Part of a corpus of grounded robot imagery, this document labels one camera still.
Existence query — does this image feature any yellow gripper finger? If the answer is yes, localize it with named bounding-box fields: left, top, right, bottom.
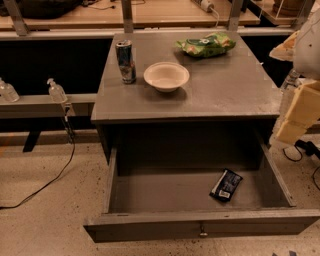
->
left=276, top=80, right=320, bottom=145
left=269, top=31, right=299, bottom=62

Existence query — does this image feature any dark blue rxbar wrapper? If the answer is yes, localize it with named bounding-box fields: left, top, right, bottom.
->
left=209, top=168, right=243, bottom=202

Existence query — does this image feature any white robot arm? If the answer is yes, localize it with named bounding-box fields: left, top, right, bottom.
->
left=269, top=9, right=320, bottom=145

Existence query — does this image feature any metal drawer knob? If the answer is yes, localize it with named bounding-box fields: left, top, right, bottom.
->
left=199, top=224, right=208, bottom=238

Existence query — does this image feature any open grey drawer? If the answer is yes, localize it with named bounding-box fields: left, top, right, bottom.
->
left=84, top=127, right=320, bottom=242

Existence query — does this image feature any clear water bottle right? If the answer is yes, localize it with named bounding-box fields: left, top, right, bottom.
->
left=281, top=69, right=300, bottom=90

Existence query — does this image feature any brown pot top right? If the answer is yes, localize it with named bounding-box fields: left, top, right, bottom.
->
left=273, top=0, right=304, bottom=16

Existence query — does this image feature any green chip bag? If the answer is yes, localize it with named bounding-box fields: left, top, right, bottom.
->
left=176, top=32, right=236, bottom=58

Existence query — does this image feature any grey wooden cabinet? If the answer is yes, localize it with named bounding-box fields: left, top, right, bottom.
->
left=91, top=30, right=282, bottom=155

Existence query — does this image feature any white bowl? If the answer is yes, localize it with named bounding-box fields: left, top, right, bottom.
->
left=143, top=62, right=190, bottom=92

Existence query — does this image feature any blue energy drink can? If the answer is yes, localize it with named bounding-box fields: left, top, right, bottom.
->
left=115, top=40, right=136, bottom=84

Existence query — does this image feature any clear pump sanitizer bottle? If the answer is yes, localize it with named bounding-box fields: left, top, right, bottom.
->
left=47, top=78, right=67, bottom=103

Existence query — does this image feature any grey low shelf left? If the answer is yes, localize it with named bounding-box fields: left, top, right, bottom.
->
left=0, top=93, right=96, bottom=119

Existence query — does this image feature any black bag on desk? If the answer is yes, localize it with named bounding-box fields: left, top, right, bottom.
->
left=16, top=0, right=83, bottom=19

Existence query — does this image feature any clear bottle at left edge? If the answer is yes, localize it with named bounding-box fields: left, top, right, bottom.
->
left=0, top=78, right=19, bottom=102

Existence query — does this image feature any black cable with plug right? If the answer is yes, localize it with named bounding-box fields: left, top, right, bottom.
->
left=282, top=139, right=320, bottom=193

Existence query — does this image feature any black floor cable left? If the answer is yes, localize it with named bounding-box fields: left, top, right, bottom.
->
left=0, top=103, right=77, bottom=211

